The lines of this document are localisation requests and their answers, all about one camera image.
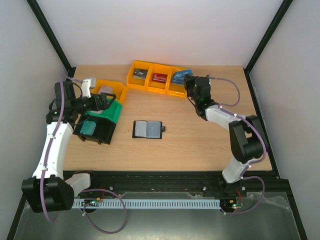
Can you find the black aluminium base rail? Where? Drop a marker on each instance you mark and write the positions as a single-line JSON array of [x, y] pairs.
[[205, 183]]

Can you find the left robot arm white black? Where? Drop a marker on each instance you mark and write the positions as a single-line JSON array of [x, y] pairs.
[[47, 190]]

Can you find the black frame post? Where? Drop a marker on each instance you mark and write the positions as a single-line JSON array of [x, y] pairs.
[[41, 18], [276, 20]]

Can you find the white slotted cable duct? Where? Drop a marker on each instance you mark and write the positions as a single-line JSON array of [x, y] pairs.
[[202, 204]]

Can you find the green plastic bin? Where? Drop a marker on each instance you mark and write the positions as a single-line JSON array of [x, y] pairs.
[[112, 113]]

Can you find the black leather card holder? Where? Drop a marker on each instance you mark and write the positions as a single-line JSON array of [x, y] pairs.
[[148, 129]]

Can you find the black frame post right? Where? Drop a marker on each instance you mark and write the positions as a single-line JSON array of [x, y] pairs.
[[276, 20]]

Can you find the blue VIP card stack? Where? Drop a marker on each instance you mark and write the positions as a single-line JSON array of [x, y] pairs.
[[179, 76]]

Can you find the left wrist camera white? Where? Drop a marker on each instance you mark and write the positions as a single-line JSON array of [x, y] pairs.
[[86, 86]]

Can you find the white floral card stack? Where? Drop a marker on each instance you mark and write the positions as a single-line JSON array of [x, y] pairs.
[[105, 89]]

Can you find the teal VIP card stack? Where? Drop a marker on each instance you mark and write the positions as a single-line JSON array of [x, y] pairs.
[[88, 128]]

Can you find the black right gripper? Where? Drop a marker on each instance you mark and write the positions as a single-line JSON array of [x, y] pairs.
[[189, 81]]

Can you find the yellow bin with red cards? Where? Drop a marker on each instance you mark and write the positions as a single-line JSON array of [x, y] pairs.
[[158, 87]]

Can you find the grey VIP card stack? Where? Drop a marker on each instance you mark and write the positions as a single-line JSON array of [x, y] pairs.
[[139, 73]]

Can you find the yellow bin with blue cards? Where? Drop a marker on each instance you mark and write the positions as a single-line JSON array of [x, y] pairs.
[[176, 89]]

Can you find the yellow bin with grey cards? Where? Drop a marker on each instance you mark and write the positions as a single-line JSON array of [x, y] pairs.
[[138, 84]]

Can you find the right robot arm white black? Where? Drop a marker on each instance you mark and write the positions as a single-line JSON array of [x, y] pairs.
[[247, 139]]

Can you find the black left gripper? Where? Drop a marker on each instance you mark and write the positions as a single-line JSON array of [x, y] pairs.
[[102, 98]]

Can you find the red VIP card stack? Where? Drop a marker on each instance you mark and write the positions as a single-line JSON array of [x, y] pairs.
[[159, 78]]

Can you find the yellow bin near green bin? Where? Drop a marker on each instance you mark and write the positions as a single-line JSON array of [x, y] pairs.
[[114, 87]]

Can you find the black frame post left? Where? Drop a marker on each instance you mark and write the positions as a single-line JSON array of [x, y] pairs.
[[41, 18]]

